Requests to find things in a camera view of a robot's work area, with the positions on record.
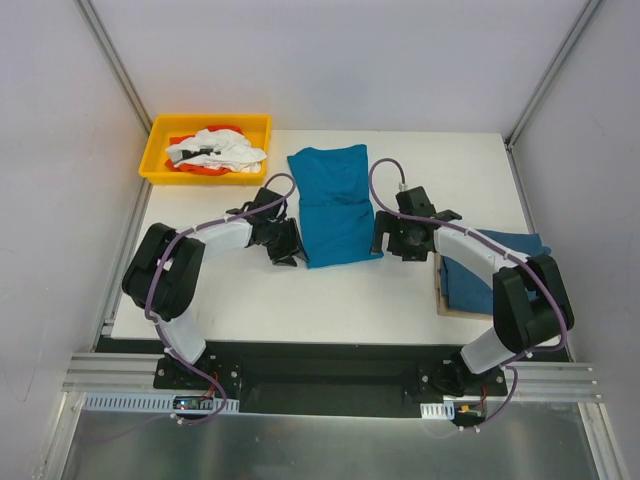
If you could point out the brown cardboard sheet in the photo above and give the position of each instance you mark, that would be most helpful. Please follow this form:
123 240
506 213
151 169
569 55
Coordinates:
443 308

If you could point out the folded dark blue t-shirt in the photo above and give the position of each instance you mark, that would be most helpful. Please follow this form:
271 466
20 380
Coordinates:
465 291

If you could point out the white slotted cable duct left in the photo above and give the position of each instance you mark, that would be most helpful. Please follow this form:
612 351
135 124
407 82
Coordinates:
158 403

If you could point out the orange t-shirt in bin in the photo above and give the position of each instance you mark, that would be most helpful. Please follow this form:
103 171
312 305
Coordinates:
200 169

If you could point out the right vertical aluminium post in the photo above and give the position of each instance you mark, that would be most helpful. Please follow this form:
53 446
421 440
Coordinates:
577 29

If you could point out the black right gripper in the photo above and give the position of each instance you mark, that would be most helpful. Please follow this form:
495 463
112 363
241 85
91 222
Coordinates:
388 234

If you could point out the vertical aluminium post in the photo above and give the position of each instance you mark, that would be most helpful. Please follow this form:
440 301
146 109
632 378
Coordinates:
98 30
577 29

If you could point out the white t-shirt in bin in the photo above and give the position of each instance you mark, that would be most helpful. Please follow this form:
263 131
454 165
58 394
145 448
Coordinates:
220 150

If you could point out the white slotted cable duct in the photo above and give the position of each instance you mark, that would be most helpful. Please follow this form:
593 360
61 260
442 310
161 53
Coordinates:
158 403
438 411

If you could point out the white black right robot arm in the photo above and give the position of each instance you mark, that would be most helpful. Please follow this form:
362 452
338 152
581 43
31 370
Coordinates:
530 302

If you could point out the left vertical aluminium post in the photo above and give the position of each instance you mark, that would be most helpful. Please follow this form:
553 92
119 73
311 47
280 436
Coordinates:
98 30

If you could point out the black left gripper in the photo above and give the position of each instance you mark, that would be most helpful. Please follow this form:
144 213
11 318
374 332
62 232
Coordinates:
282 240

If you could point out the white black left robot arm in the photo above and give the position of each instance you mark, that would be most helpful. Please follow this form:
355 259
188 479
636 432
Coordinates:
162 277

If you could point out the yellow plastic bin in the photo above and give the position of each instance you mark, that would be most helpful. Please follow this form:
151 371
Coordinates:
257 129

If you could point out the white slotted cable duct right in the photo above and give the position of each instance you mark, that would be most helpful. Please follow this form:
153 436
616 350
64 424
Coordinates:
438 411

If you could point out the aluminium frame rail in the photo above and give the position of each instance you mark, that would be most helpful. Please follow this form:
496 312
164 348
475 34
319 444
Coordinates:
534 381

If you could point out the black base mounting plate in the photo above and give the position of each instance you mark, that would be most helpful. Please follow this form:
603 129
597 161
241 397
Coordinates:
300 378

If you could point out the teal t-shirt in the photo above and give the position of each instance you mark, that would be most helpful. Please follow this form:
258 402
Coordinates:
335 210

